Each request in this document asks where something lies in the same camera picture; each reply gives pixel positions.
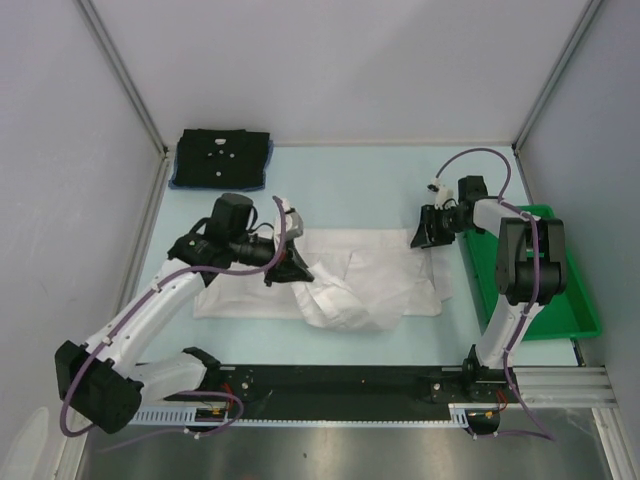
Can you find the right aluminium frame post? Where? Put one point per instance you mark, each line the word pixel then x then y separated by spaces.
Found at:
pixel 577 34

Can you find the light blue cable duct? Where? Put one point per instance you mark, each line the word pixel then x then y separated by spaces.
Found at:
pixel 168 416

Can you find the left aluminium frame post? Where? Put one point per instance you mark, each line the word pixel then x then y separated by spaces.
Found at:
pixel 113 58

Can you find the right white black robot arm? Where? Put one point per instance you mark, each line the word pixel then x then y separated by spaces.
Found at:
pixel 530 270

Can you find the aluminium frame post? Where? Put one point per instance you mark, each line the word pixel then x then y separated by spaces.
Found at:
pixel 577 34
pixel 113 58

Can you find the white long sleeve shirt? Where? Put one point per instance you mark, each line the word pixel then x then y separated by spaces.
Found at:
pixel 364 279

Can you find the aluminium front rail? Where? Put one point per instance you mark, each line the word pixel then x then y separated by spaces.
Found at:
pixel 560 385

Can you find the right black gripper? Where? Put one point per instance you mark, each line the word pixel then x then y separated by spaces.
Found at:
pixel 426 235

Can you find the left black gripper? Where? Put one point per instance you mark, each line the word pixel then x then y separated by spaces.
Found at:
pixel 288 268

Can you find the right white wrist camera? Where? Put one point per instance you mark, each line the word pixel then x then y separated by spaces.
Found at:
pixel 441 194

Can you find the green plastic tray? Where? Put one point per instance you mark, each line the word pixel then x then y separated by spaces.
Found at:
pixel 569 313

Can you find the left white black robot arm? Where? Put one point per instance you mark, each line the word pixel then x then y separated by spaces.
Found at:
pixel 102 382

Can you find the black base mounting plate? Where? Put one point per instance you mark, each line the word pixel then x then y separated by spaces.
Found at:
pixel 288 409

